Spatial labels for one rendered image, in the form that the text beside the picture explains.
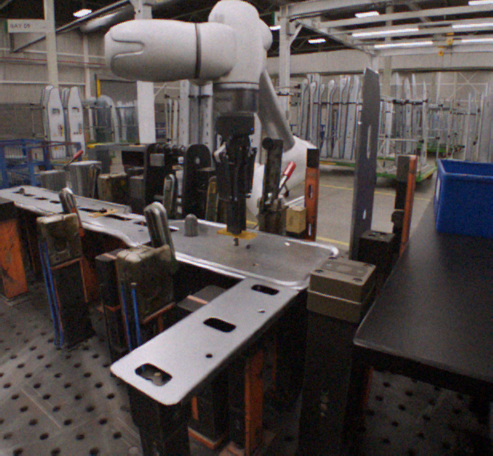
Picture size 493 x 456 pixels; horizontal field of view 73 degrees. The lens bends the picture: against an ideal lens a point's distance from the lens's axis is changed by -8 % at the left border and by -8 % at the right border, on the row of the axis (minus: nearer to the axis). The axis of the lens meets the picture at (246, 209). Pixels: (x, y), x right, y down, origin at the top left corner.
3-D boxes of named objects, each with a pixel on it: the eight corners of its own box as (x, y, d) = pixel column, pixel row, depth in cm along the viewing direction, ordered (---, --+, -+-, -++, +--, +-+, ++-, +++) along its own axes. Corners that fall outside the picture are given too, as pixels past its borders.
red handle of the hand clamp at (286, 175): (258, 201, 86) (285, 160, 95) (261, 207, 88) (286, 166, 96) (274, 203, 84) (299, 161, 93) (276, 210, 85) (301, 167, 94)
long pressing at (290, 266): (-26, 197, 129) (-27, 193, 128) (28, 187, 147) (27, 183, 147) (299, 298, 56) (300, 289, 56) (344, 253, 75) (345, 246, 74)
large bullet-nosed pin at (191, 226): (182, 242, 83) (181, 214, 81) (191, 238, 86) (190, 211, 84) (192, 244, 81) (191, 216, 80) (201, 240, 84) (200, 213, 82)
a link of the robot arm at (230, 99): (202, 85, 67) (202, 116, 68) (242, 82, 62) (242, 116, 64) (230, 87, 74) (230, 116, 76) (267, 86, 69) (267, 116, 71)
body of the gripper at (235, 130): (232, 114, 75) (232, 158, 77) (206, 114, 68) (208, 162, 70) (262, 114, 71) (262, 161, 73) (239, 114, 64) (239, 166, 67)
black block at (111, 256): (100, 374, 78) (80, 258, 71) (134, 352, 87) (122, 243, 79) (122, 390, 74) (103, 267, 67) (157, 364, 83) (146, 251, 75)
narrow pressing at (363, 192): (345, 286, 57) (359, 65, 49) (364, 263, 66) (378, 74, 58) (348, 287, 57) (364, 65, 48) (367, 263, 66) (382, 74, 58)
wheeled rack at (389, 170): (419, 193, 615) (428, 90, 570) (366, 186, 673) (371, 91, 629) (436, 178, 762) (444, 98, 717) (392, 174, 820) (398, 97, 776)
